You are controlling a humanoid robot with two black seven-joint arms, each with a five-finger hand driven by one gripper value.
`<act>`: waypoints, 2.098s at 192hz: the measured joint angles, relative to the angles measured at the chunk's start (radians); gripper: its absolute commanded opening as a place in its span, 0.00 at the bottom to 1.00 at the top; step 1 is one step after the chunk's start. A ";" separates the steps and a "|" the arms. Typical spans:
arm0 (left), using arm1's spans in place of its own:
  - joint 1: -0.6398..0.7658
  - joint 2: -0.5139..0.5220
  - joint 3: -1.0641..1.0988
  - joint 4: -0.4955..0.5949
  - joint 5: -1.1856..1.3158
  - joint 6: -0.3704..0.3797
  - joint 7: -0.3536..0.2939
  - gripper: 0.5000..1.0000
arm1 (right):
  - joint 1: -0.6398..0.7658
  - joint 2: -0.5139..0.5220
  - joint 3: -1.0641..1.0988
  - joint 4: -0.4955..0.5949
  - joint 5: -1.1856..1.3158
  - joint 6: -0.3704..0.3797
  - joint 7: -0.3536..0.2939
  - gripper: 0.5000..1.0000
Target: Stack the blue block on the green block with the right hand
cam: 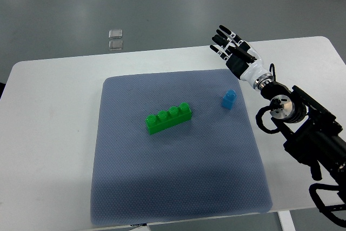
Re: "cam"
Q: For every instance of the blue-grey mesh mat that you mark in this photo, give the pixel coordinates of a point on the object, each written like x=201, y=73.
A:
x=207, y=166

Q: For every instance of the long green block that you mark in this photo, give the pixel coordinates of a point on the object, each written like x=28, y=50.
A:
x=165, y=119

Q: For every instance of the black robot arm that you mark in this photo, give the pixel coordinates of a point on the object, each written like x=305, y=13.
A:
x=312, y=139

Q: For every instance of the upper floor metal plate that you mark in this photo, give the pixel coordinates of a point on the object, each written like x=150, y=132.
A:
x=115, y=33

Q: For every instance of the small blue block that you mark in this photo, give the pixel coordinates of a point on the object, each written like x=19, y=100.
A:
x=229, y=99

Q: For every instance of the lower floor metal plate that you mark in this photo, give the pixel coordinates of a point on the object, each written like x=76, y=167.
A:
x=116, y=44

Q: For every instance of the floor metal plate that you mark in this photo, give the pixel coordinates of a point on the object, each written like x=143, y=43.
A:
x=116, y=44
x=115, y=33

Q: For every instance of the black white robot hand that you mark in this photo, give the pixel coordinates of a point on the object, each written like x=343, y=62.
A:
x=241, y=58

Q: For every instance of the white table leg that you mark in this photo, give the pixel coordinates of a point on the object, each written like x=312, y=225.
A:
x=286, y=221

